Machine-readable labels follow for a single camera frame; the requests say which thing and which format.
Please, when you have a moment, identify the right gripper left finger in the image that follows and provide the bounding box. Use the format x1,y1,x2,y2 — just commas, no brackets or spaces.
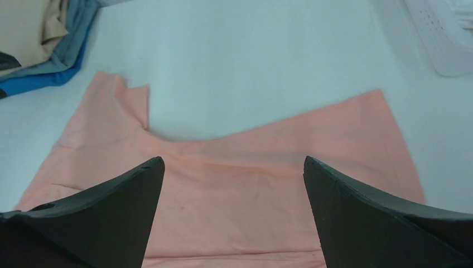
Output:
1,157,165,267

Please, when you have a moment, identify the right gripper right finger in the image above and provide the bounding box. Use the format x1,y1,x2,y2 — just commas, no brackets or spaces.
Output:
303,156,472,267

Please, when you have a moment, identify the pink t shirt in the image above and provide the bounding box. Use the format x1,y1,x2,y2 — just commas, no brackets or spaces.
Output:
17,72,425,267

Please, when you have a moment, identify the folded blue t shirt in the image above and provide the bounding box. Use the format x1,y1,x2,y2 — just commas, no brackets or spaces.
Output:
1,22,94,99

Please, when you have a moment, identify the white plastic basket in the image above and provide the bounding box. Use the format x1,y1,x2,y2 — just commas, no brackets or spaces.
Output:
405,1,472,76

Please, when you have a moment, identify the folded beige t shirt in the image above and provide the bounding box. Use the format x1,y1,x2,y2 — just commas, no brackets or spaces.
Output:
1,0,69,76

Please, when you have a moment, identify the folded grey-blue t shirt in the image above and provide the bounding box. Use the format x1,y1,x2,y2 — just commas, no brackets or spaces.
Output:
1,0,100,82

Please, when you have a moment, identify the white t shirt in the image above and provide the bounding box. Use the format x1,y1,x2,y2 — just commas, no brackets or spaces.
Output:
446,0,472,31

